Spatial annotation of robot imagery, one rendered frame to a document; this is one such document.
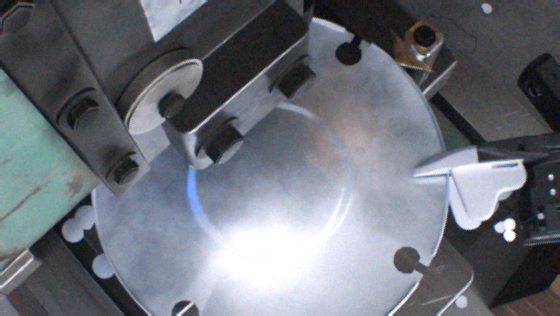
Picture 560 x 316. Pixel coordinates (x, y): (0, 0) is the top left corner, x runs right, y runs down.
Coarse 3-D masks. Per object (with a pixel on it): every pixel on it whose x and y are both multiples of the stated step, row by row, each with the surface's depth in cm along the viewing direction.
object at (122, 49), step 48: (96, 0) 32; (144, 0) 35; (192, 0) 38; (240, 0) 43; (288, 0) 48; (96, 48) 35; (144, 48) 39; (192, 48) 43; (240, 48) 46; (288, 48) 46; (144, 96) 40; (192, 96) 45; (240, 96) 46; (288, 96) 49; (144, 144) 49; (192, 144) 46; (240, 144) 48
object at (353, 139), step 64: (320, 64) 66; (384, 64) 66; (256, 128) 64; (320, 128) 64; (384, 128) 65; (128, 192) 63; (192, 192) 63; (256, 192) 63; (320, 192) 63; (384, 192) 63; (448, 192) 62; (128, 256) 62; (192, 256) 62; (256, 256) 62; (320, 256) 62; (384, 256) 62
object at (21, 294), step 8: (16, 288) 77; (24, 288) 77; (8, 296) 77; (16, 296) 77; (24, 296) 77; (32, 296) 77; (16, 304) 77; (24, 304) 77; (32, 304) 77; (24, 312) 77; (32, 312) 77; (40, 312) 77
